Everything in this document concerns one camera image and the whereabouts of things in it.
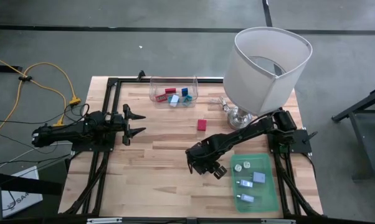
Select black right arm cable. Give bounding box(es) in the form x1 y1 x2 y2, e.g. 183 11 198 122
186 155 195 175

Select yellow floor cable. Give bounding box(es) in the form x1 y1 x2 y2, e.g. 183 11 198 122
0 52 82 144

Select light blue wall charger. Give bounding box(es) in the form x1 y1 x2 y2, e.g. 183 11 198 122
236 179 254 189

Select translucent teal plastic tray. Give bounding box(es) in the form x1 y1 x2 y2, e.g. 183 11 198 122
230 153 281 214

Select black floor bar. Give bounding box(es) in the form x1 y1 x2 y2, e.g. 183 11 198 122
0 64 23 73

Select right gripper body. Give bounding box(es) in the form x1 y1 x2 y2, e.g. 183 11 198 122
186 141 220 175

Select black floor cable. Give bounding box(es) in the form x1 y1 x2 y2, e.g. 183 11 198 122
0 129 69 155
0 103 90 124

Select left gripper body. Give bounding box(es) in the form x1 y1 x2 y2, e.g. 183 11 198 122
110 103 132 146

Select black flat beam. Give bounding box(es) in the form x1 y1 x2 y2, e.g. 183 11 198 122
0 170 64 196

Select white lamp power cord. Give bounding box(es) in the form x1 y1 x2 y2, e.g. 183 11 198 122
211 95 235 114

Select black metal table frame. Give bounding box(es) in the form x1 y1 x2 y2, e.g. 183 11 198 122
61 77 324 218

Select light blue multi-port charger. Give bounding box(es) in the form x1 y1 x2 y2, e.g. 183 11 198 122
252 171 266 184

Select silver edge bracket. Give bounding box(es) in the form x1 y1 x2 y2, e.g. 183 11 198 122
260 218 297 224
86 217 123 224

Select light blue cube charger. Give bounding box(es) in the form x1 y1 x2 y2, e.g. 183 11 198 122
236 194 255 203

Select white floor cable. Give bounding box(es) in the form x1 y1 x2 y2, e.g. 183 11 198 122
0 142 73 174

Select black metal stand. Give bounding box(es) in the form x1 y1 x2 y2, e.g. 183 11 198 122
331 85 375 183

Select clear plastic bin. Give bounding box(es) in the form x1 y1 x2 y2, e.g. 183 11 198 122
149 76 199 109

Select silver table lamp white shade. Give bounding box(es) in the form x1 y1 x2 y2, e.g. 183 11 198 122
222 26 313 131

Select white printed box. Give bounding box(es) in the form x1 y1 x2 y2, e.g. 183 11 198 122
0 166 44 218

